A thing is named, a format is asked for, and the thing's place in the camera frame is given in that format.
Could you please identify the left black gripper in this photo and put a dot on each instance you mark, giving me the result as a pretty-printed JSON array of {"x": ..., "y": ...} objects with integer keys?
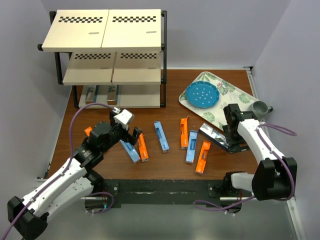
[{"x": 127, "y": 137}]

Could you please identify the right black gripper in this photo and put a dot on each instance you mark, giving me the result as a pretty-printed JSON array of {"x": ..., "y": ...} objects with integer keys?
[{"x": 234, "y": 146}]

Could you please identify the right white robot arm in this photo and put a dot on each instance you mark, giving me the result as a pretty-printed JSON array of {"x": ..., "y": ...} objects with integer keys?
[{"x": 275, "y": 176}]

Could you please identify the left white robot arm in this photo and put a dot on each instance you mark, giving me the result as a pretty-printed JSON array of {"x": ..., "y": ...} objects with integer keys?
[{"x": 30, "y": 214}]

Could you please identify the beige three-tier shelf rack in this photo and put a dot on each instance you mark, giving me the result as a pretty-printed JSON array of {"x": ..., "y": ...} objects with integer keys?
[{"x": 111, "y": 47}]

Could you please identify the floral rectangular serving tray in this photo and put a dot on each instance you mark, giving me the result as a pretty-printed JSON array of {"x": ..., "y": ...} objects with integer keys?
[{"x": 229, "y": 94}]

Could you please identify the orange toothpaste box centre-left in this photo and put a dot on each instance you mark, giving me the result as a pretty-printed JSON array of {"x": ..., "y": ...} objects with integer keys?
[{"x": 142, "y": 148}]

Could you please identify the blue toothpaste box left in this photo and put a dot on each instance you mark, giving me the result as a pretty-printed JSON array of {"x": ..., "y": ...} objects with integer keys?
[{"x": 131, "y": 151}]

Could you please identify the blue toothpaste box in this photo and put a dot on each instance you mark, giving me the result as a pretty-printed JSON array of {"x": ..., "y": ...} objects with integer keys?
[
  {"x": 161, "y": 136},
  {"x": 131, "y": 151},
  {"x": 191, "y": 149}
]

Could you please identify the grey ceramic mug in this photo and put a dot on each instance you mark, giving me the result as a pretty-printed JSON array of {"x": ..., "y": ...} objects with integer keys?
[{"x": 260, "y": 109}]

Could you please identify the blue dotted plate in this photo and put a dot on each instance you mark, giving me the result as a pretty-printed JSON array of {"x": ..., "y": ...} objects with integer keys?
[{"x": 202, "y": 94}]

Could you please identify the orange toothpaste box far left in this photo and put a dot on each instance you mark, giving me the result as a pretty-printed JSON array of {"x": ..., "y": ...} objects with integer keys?
[{"x": 88, "y": 130}]

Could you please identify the blue toothpaste box centre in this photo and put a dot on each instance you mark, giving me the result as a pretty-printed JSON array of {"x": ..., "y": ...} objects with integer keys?
[{"x": 161, "y": 136}]

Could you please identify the orange toothpaste box centre-right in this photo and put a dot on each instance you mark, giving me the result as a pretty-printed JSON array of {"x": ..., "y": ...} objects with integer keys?
[{"x": 184, "y": 136}]

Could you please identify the blue toothpaste box right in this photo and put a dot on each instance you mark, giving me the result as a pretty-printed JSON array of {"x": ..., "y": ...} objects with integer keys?
[{"x": 191, "y": 149}]

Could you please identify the orange toothpaste box right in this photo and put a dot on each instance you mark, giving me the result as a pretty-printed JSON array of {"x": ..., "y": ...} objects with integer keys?
[{"x": 201, "y": 163}]

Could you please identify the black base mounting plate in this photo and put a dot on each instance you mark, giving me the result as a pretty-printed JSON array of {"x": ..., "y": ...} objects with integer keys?
[{"x": 167, "y": 192}]

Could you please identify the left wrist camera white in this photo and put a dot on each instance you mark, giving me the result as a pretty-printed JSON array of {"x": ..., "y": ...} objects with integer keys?
[{"x": 123, "y": 117}]

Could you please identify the aluminium frame rail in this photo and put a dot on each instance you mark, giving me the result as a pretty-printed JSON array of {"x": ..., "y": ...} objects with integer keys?
[{"x": 253, "y": 220}]

